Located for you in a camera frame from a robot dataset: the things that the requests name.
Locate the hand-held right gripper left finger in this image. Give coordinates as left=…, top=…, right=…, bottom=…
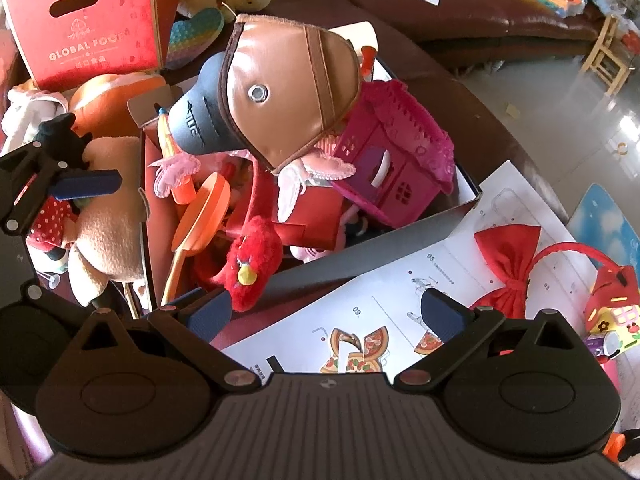
left=75, top=287, right=263, bottom=393

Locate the colourful foam house box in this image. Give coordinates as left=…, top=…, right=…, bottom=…
left=585, top=265, right=640, bottom=356

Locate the rainbow pop toy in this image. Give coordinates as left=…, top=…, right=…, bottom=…
left=162, top=7, right=226, bottom=70

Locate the white cloth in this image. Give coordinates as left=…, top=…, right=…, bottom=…
left=0, top=80, right=68, bottom=156

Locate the cardboard storage box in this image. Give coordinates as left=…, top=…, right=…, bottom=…
left=127, top=20, right=483, bottom=321

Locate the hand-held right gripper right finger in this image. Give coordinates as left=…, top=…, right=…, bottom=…
left=395, top=287, right=576, bottom=393

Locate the small red box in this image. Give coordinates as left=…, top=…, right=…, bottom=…
left=270, top=180, right=351, bottom=246

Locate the pink toy house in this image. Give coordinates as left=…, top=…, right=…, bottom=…
left=330, top=80, right=456, bottom=228

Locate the purple white bottle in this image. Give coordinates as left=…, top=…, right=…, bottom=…
left=585, top=332, right=626, bottom=363

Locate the red gift box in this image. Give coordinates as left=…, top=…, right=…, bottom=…
left=0, top=0, right=188, bottom=92

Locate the pink frilly cloth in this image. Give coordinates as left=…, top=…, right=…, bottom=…
left=272, top=127, right=358, bottom=223

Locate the blue floor mat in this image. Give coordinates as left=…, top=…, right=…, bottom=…
left=567, top=183, right=640, bottom=266

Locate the red polka-dot plush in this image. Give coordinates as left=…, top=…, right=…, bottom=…
left=25, top=195, right=81, bottom=276

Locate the wooden chair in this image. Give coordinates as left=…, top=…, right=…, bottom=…
left=580, top=15, right=633, bottom=96

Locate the brown leather sofa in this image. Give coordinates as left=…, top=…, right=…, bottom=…
left=270, top=0, right=606, bottom=68

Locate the brown plush hat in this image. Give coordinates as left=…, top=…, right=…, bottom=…
left=167, top=14, right=362, bottom=176

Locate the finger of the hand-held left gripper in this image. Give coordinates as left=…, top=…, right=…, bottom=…
left=20, top=282, right=96, bottom=323
left=0, top=141, right=123, bottom=236

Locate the orange plush toy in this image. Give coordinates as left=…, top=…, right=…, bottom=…
left=67, top=72, right=168, bottom=138

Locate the tan plush toy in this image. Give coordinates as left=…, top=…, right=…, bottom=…
left=67, top=135, right=151, bottom=306

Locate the red bird plush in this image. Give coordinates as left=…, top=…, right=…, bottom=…
left=192, top=215, right=286, bottom=313

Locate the orange plastic cup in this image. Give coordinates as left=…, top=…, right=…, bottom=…
left=160, top=171, right=233, bottom=306

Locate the red bow headband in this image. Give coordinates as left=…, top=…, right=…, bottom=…
left=467, top=225, right=640, bottom=318

